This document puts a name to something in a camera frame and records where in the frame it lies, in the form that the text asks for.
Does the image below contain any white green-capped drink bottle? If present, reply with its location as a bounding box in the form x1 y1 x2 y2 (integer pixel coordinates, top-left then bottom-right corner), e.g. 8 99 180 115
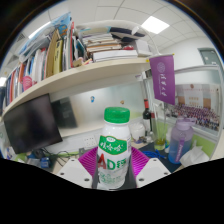
96 106 132 191

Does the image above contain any dark wine bottle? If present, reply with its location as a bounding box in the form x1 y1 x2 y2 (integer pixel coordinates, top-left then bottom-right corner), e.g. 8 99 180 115
142 98 153 133

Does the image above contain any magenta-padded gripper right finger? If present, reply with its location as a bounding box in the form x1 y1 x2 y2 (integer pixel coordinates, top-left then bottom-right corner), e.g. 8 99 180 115
129 146 172 189

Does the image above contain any black computer monitor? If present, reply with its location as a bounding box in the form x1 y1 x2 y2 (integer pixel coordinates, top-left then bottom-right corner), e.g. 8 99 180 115
2 93 64 155

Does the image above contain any purple translucent water jug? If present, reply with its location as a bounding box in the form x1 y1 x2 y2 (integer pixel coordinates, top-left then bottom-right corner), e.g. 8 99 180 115
167 118 196 165

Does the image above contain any white wall outlet strip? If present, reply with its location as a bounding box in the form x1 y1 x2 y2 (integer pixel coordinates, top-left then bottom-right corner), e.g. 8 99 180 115
78 134 98 150

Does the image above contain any purple pennant flag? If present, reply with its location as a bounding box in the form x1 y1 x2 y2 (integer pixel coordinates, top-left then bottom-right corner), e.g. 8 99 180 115
148 54 177 106

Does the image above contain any white tissue pack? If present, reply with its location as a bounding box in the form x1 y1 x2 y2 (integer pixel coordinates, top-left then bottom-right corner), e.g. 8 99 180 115
179 145 210 168

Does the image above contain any dark blue mat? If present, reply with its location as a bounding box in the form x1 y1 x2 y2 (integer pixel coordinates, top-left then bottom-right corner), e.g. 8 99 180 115
139 143 175 173

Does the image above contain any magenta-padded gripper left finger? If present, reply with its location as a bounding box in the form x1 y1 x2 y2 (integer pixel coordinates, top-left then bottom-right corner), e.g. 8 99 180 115
56 146 99 190

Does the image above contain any wall shelf with books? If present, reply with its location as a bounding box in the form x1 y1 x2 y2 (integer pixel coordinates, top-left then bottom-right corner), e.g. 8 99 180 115
0 13 158 116

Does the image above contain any glass with green stems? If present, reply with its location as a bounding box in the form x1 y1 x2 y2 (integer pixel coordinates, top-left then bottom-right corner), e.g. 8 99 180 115
153 126 167 151

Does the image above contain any coiled blue cable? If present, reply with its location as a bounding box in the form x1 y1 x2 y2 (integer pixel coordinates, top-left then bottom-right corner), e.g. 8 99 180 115
141 149 168 161

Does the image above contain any group photo poster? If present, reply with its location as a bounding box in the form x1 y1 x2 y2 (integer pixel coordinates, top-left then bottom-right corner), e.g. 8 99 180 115
166 83 222 133

